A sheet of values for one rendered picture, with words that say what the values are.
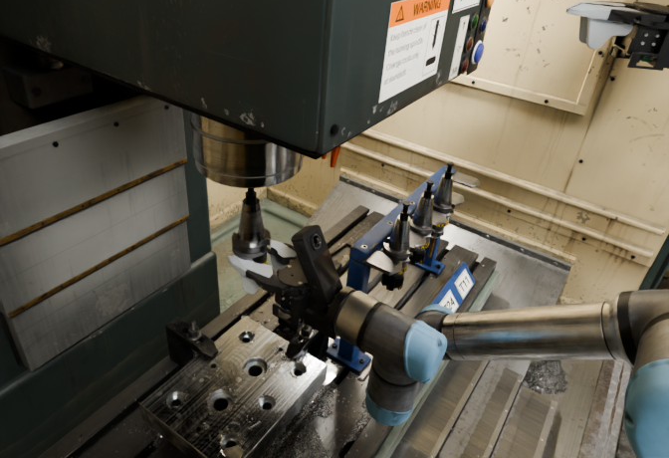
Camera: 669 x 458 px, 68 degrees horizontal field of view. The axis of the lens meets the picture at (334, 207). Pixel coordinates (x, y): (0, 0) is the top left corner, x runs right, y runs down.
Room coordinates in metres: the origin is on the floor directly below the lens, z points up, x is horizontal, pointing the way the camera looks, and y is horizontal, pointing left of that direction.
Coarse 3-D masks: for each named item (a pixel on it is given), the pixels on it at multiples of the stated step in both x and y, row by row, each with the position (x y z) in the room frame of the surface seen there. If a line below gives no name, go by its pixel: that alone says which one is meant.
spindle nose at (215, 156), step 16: (192, 128) 0.61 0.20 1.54; (208, 128) 0.58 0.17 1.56; (224, 128) 0.57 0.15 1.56; (192, 144) 0.61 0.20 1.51; (208, 144) 0.58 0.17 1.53; (224, 144) 0.57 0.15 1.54; (240, 144) 0.57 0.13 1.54; (256, 144) 0.57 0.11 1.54; (272, 144) 0.58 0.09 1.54; (208, 160) 0.58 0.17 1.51; (224, 160) 0.57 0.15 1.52; (240, 160) 0.57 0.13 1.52; (256, 160) 0.57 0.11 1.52; (272, 160) 0.58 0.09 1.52; (288, 160) 0.60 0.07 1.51; (208, 176) 0.58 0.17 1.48; (224, 176) 0.57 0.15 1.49; (240, 176) 0.57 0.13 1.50; (256, 176) 0.57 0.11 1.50; (272, 176) 0.58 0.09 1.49; (288, 176) 0.60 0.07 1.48
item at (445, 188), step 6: (444, 180) 1.00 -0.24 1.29; (450, 180) 1.00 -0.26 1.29; (438, 186) 1.01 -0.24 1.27; (444, 186) 0.99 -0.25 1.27; (450, 186) 0.99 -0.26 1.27; (438, 192) 1.00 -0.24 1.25; (444, 192) 0.99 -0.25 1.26; (450, 192) 0.99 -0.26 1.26; (438, 198) 0.99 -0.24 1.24; (444, 198) 0.99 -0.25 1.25; (450, 198) 0.99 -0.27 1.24; (438, 204) 0.99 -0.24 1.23; (444, 204) 0.99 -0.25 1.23; (450, 204) 0.99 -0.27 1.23
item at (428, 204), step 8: (424, 200) 0.90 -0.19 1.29; (432, 200) 0.91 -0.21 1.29; (416, 208) 0.91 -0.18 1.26; (424, 208) 0.90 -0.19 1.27; (432, 208) 0.91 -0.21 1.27; (416, 216) 0.90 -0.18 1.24; (424, 216) 0.89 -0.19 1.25; (432, 216) 0.91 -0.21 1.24; (416, 224) 0.90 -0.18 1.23; (424, 224) 0.89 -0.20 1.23
